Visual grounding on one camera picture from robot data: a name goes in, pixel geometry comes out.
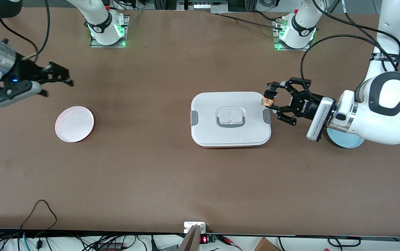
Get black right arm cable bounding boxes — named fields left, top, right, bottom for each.
left=0, top=0, right=51, bottom=62

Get white lidded storage box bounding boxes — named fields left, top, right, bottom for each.
left=190, top=92, right=272, bottom=148

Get red black clip leads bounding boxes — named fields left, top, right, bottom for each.
left=217, top=235, right=243, bottom=251

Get white lit device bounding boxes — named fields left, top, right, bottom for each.
left=177, top=0, right=229, bottom=14

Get light blue round plate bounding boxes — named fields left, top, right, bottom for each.
left=325, top=127, right=365, bottom=149

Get thin grey cable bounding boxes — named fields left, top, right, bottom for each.
left=127, top=9, right=145, bottom=27

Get black looped thin cable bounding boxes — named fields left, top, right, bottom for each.
left=20, top=199, right=58, bottom=244

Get brown cardboard box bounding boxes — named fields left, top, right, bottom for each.
left=254, top=237, right=281, bottom=251

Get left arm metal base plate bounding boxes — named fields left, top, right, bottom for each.
left=272, top=19, right=312, bottom=52

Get black coiled cable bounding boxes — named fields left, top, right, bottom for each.
left=327, top=236, right=362, bottom=249

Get white metal bracket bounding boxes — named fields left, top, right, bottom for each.
left=184, top=222, right=207, bottom=234

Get aluminium profile bar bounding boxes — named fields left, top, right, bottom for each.
left=178, top=225, right=202, bottom=251

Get pink round plate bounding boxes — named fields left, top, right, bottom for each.
left=55, top=106, right=95, bottom=143

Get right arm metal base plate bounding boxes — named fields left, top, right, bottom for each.
left=90, top=15, right=130, bottom=48

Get black cable to arm base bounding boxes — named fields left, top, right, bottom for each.
left=217, top=12, right=287, bottom=32

